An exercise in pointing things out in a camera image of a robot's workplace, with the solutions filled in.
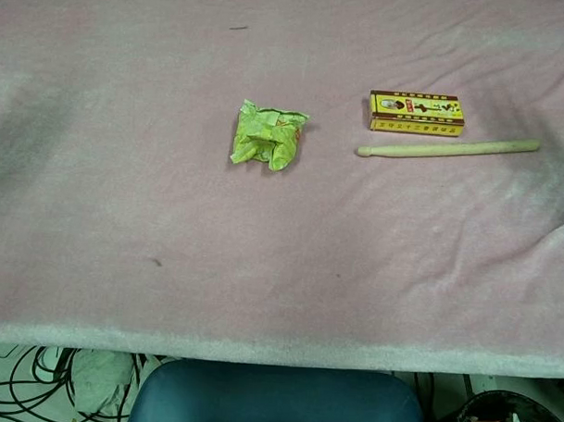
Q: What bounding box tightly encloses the yellow rectangular printed box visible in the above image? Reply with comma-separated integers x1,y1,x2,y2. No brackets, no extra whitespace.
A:
367,89,467,139

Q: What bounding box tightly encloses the crumpled green paper wrapper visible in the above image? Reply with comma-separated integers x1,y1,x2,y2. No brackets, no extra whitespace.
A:
229,97,312,174

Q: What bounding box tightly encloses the pink fleece table cloth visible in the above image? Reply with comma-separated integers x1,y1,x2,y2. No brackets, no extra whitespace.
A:
0,0,564,380

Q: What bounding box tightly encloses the wooden drumstick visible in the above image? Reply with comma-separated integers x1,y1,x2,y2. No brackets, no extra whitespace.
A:
355,132,542,165

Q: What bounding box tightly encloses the blue chair seat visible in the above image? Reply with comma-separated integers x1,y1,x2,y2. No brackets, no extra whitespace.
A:
126,356,427,422

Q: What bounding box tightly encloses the white crumpled cloth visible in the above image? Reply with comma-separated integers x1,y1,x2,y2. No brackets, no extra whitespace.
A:
69,348,137,419

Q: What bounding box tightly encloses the black trash bin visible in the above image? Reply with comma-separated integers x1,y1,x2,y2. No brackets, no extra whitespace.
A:
455,388,564,422

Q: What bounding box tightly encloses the black cable bundle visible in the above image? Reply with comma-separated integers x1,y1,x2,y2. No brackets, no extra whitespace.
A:
0,342,142,422

